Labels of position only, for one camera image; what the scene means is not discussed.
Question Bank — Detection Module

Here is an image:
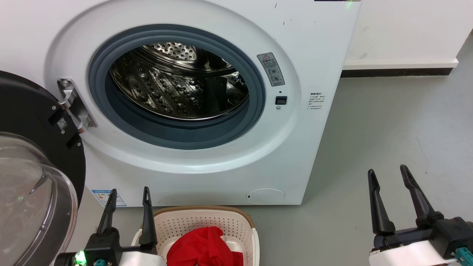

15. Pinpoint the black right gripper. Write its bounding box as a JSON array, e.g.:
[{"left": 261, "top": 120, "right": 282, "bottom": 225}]
[{"left": 368, "top": 165, "right": 473, "bottom": 258}]

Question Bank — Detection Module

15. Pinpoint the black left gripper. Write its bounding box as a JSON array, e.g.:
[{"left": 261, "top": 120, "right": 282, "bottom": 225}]
[{"left": 55, "top": 187, "right": 159, "bottom": 266}]

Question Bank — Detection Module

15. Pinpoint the red garment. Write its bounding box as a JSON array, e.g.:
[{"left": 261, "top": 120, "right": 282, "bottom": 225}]
[{"left": 166, "top": 227, "right": 244, "bottom": 266}]

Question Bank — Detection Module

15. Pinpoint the cream perforated laundry basket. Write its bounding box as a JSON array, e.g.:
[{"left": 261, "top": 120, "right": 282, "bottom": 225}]
[{"left": 131, "top": 206, "right": 260, "bottom": 266}]

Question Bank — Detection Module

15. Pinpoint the stainless steel washing machine drum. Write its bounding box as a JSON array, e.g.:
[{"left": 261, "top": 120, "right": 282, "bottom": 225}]
[{"left": 109, "top": 42, "right": 249, "bottom": 120}]

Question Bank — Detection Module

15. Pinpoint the black washer door with glass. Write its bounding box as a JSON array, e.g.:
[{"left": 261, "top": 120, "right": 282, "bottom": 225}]
[{"left": 0, "top": 71, "right": 86, "bottom": 266}]

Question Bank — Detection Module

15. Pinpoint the blue energy label sticker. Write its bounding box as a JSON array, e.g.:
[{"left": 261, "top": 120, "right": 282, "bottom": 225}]
[{"left": 91, "top": 190, "right": 127, "bottom": 207}]

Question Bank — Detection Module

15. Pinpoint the grey rubber door gasket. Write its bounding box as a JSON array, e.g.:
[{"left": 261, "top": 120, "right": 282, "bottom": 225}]
[{"left": 88, "top": 24, "right": 266, "bottom": 150}]

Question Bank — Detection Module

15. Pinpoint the white front-load washing machine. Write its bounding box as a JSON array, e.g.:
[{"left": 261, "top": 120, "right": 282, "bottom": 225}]
[{"left": 0, "top": 0, "right": 362, "bottom": 207}]

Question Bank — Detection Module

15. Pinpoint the silver metal door hinge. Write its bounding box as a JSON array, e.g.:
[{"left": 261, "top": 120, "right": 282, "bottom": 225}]
[{"left": 57, "top": 78, "right": 98, "bottom": 134}]

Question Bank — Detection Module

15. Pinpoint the round white filter cover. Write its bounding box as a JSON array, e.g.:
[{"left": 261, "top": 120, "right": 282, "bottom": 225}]
[{"left": 246, "top": 188, "right": 286, "bottom": 204}]

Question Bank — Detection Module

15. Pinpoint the white text label sticker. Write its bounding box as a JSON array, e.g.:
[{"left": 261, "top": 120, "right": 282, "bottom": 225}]
[{"left": 308, "top": 92, "right": 326, "bottom": 111}]

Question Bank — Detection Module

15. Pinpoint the grey warning label sticker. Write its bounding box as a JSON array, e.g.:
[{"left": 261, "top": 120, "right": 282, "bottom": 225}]
[{"left": 257, "top": 52, "right": 285, "bottom": 87}]

